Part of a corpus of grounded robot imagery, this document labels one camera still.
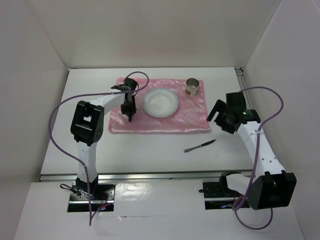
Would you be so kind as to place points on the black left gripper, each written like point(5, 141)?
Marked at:
point(131, 109)

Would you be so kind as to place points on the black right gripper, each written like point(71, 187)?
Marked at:
point(221, 106)

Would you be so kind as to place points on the white ribbed plate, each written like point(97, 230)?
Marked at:
point(160, 102)

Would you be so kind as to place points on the pink rose satin placemat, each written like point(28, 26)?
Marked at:
point(189, 117)

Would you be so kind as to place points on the metal cup with paper sleeve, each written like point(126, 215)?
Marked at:
point(191, 86)

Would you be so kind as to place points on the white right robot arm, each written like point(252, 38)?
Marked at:
point(270, 185)

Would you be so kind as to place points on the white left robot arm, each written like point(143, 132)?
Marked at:
point(87, 128)

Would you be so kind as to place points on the silver table knife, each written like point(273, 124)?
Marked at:
point(199, 146)

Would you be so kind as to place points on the aluminium rail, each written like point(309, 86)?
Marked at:
point(149, 176)

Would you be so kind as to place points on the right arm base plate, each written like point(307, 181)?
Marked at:
point(215, 198)

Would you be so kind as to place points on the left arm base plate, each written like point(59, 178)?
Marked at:
point(101, 201)

